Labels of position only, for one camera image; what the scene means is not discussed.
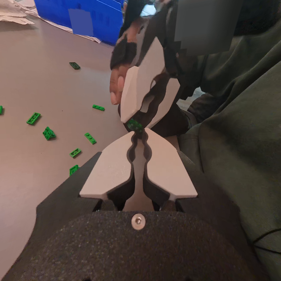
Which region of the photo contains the grey desk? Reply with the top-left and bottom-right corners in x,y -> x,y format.
0,16 -> 183,277

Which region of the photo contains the thin black cable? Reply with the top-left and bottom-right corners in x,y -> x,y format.
252,228 -> 281,255

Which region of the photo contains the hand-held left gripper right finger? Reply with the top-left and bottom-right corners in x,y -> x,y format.
143,128 -> 198,201

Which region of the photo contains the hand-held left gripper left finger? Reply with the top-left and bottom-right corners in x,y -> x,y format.
79,131 -> 137,200

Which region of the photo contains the small green brick plate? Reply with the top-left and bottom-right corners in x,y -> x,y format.
43,127 -> 56,141

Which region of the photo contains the person's right hand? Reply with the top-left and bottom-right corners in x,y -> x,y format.
109,19 -> 150,105

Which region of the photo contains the blue plastic bin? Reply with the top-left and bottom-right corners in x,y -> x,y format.
34,0 -> 123,45

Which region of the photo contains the black chair armrest pad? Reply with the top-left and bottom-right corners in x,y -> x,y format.
119,103 -> 191,137

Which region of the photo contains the white paper bag pile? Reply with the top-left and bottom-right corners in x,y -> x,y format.
0,0 -> 103,44

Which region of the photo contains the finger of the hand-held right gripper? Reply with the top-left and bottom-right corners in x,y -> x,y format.
120,36 -> 165,124
146,78 -> 181,129

